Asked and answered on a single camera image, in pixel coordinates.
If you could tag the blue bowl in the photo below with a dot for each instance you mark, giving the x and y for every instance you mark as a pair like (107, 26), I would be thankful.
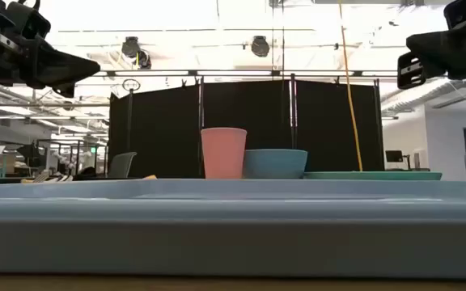
(275, 163)

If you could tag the grey office chair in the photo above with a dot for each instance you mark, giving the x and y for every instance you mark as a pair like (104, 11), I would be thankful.
(121, 165)

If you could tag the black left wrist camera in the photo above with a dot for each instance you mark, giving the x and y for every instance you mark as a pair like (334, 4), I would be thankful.
(30, 22)

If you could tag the pink plastic cup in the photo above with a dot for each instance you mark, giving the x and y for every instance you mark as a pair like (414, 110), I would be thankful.
(223, 153)

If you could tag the blue plastic tray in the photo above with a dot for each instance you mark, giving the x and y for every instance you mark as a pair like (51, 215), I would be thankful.
(233, 242)

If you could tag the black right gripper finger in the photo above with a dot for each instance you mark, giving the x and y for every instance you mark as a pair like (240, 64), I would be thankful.
(451, 44)

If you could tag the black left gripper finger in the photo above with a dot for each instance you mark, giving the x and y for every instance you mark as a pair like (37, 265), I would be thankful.
(67, 68)
(65, 89)

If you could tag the yellow cloth napkin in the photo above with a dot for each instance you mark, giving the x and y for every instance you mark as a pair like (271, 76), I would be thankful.
(150, 177)

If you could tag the black partition pole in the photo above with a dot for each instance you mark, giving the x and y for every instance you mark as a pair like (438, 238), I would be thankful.
(293, 113)
(201, 121)

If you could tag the teal plate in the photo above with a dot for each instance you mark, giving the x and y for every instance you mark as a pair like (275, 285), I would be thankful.
(372, 175)

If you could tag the round sign on pole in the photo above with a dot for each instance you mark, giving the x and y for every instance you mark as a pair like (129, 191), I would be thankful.
(130, 121)

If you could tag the small black monitor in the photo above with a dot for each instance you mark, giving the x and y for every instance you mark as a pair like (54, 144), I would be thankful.
(394, 156)

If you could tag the black partition panel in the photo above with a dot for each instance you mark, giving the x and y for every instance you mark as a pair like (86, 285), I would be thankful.
(330, 125)
(156, 129)
(249, 105)

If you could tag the long ceiling light bar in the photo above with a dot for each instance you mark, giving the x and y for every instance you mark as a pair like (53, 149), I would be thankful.
(233, 73)

